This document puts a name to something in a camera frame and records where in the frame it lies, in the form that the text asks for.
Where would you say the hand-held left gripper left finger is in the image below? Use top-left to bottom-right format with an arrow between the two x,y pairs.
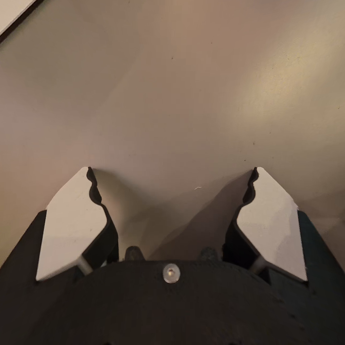
36,166 -> 119,281

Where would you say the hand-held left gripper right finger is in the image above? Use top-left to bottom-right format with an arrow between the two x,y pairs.
223,166 -> 308,282

